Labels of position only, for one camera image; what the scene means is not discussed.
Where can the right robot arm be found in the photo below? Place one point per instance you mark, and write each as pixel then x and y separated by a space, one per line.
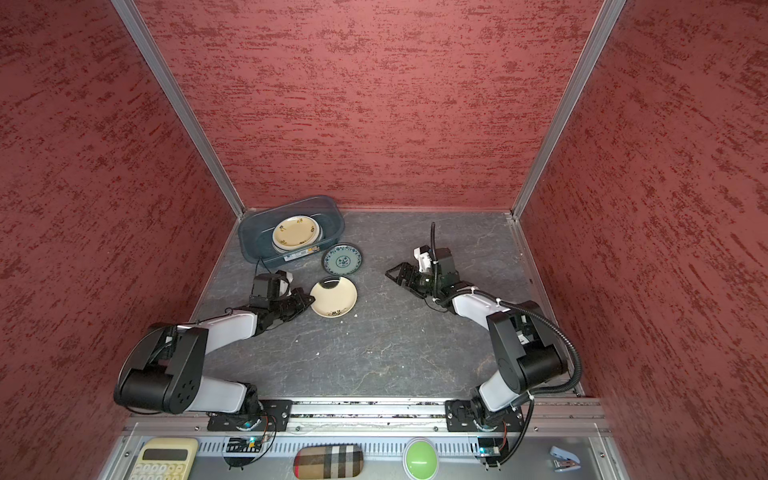
pixel 527 351

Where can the cream plate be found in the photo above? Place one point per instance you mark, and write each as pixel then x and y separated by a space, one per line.
pixel 295 232
pixel 334 297

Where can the left aluminium corner post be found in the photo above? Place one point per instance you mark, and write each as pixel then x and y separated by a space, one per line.
pixel 133 21

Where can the small teal patterned plate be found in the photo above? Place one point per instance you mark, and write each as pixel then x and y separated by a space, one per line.
pixel 342 259

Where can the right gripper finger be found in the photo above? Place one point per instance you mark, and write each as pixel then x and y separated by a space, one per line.
pixel 402 271
pixel 411 283

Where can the green round button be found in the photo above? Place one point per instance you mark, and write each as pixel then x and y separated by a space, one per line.
pixel 420 459

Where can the blue translucent plastic bin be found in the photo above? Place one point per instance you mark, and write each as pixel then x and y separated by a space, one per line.
pixel 256 228

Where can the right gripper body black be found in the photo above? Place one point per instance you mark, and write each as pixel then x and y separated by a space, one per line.
pixel 430 282

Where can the aluminium corner post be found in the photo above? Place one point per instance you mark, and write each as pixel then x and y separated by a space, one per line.
pixel 133 21
pixel 603 26

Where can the white blue stapler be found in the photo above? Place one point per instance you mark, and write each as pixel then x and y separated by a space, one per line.
pixel 564 461

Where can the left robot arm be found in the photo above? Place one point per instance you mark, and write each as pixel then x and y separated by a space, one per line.
pixel 165 370

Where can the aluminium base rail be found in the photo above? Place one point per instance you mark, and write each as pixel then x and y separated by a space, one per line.
pixel 382 427

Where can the right circuit board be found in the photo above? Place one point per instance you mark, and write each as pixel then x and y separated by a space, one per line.
pixel 490 447

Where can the circuit board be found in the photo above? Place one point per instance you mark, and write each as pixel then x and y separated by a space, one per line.
pixel 242 446
pixel 490 447

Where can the white plate flower outline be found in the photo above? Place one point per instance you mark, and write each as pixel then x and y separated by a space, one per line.
pixel 315 243

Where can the plaid pouch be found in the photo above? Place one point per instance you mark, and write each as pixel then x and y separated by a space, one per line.
pixel 329 462

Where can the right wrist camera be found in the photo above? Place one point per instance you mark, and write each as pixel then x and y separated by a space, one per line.
pixel 423 256

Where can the left circuit board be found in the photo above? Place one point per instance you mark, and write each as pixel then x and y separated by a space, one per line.
pixel 242 446

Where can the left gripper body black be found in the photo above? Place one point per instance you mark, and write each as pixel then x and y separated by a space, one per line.
pixel 282 305

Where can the right aluminium corner post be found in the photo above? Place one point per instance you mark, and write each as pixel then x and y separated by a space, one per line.
pixel 603 26

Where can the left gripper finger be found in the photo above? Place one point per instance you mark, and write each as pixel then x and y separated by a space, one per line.
pixel 291 312
pixel 298 297

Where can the cream calculator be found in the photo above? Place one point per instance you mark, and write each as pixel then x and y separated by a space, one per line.
pixel 165 459

